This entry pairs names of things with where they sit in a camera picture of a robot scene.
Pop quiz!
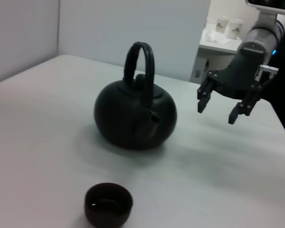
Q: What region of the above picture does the small black teacup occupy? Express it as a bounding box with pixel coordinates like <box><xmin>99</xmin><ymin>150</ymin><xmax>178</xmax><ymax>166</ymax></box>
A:
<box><xmin>84</xmin><ymin>182</ymin><xmax>134</xmax><ymax>228</ymax></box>

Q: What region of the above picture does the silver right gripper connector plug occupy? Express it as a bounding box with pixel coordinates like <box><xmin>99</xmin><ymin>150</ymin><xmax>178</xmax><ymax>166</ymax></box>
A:
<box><xmin>259</xmin><ymin>64</ymin><xmax>280</xmax><ymax>73</ymax></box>

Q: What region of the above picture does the white crumpled tissue paper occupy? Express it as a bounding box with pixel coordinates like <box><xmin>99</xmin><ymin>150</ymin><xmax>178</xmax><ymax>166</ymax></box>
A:
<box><xmin>202</xmin><ymin>28</ymin><xmax>231</xmax><ymax>45</ymax></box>

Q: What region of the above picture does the black round teapot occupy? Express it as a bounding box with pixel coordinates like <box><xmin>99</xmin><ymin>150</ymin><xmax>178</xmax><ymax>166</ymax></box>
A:
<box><xmin>94</xmin><ymin>41</ymin><xmax>178</xmax><ymax>151</ymax></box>

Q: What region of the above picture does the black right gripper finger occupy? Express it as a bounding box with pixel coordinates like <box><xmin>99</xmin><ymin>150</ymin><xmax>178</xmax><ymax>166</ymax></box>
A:
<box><xmin>228</xmin><ymin>85</ymin><xmax>263</xmax><ymax>125</ymax></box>
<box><xmin>196</xmin><ymin>76</ymin><xmax>217</xmax><ymax>114</ymax></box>

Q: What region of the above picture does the white side counter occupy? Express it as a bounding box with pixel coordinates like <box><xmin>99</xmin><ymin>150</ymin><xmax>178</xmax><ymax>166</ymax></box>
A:
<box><xmin>190</xmin><ymin>35</ymin><xmax>243</xmax><ymax>84</ymax></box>

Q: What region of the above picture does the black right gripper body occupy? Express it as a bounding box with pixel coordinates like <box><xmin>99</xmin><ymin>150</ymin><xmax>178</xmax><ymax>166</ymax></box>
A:
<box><xmin>205</xmin><ymin>48</ymin><xmax>265</xmax><ymax>101</ymax></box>

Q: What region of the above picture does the white printed paper cup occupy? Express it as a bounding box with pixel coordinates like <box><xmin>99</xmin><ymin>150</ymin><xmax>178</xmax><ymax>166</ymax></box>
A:
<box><xmin>228</xmin><ymin>18</ymin><xmax>245</xmax><ymax>40</ymax></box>
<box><xmin>215</xmin><ymin>15</ymin><xmax>230</xmax><ymax>37</ymax></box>

